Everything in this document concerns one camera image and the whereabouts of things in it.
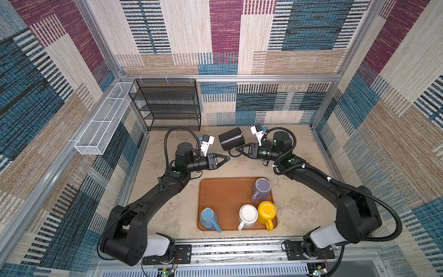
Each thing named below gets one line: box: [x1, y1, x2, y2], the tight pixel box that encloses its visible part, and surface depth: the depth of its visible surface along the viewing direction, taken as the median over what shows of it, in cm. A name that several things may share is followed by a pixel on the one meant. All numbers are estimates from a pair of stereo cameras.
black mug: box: [218, 126, 246, 157], surface depth 77 cm
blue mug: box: [200, 207, 223, 233], surface depth 76 cm
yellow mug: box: [257, 200, 277, 232], surface depth 77 cm
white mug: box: [237, 203, 259, 231], surface depth 78 cm
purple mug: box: [251, 177, 272, 201], surface depth 85 cm
